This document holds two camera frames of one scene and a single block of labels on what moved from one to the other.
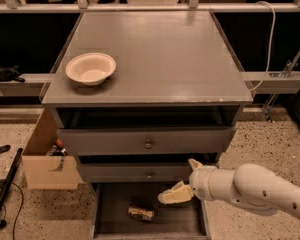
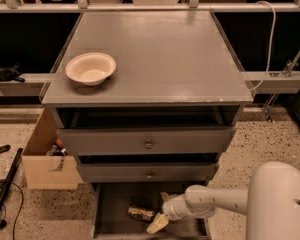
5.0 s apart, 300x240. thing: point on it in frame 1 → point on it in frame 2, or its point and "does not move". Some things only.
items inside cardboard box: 59,149 does not move
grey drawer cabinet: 175,96 does not move
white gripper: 200,183 → 172,208
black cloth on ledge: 6,74 does not move
